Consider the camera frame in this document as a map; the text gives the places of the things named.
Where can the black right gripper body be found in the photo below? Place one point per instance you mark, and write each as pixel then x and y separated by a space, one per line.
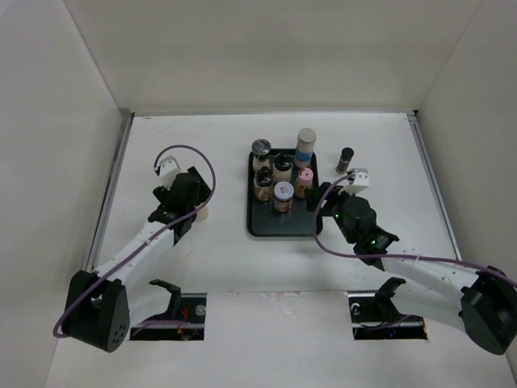
pixel 338 209

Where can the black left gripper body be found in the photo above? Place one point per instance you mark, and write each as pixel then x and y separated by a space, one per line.
pixel 163 193

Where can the pink-lid spice bottle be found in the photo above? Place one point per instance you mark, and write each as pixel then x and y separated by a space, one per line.
pixel 303 182

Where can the yellow-lid cream bottle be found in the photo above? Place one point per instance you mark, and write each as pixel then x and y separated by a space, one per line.
pixel 202 213

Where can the red-label wide jar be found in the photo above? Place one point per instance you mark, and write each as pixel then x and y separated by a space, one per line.
pixel 283 194

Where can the black-cap white powder bottle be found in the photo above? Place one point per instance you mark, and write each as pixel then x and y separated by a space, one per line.
pixel 282 168

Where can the black-cap brown spice bottle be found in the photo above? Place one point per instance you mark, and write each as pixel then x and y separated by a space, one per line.
pixel 264 184

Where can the small dark pepper bottle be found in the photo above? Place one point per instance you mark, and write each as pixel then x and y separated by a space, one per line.
pixel 344 160

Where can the tall blue-band silver-lid bottle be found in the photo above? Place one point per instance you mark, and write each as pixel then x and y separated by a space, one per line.
pixel 304 147

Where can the chrome-top grinder bottle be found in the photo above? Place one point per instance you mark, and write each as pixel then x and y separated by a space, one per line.
pixel 260 149

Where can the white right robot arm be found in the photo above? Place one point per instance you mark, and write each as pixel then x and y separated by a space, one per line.
pixel 478 301

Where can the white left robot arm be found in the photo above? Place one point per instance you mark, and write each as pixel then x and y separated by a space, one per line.
pixel 100 310

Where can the black rectangular tray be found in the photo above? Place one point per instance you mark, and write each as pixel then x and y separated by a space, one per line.
pixel 264 221

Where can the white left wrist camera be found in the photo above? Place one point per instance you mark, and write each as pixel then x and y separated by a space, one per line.
pixel 167 170

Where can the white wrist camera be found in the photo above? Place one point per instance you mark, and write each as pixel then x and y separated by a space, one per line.
pixel 357 181
pixel 167 170

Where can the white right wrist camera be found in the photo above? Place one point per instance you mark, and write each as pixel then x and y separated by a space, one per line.
pixel 357 181

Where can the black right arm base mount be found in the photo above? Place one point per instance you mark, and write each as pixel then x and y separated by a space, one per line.
pixel 375 317

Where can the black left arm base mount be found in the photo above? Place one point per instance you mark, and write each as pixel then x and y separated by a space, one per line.
pixel 165 313

